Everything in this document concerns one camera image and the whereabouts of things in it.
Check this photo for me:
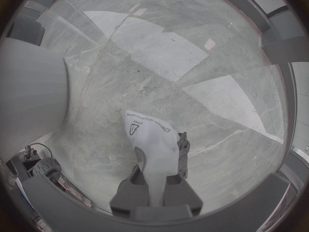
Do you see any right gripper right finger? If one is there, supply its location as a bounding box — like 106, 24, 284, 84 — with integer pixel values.
164, 173, 203, 215

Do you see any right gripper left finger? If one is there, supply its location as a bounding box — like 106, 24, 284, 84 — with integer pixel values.
110, 165, 151, 214

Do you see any white printed plastic wrapper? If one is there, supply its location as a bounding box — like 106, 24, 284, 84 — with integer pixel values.
120, 110, 179, 206

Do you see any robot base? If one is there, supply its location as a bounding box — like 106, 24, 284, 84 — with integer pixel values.
4, 142, 111, 217

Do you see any white trash bin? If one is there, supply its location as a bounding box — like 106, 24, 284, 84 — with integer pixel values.
0, 38, 69, 155

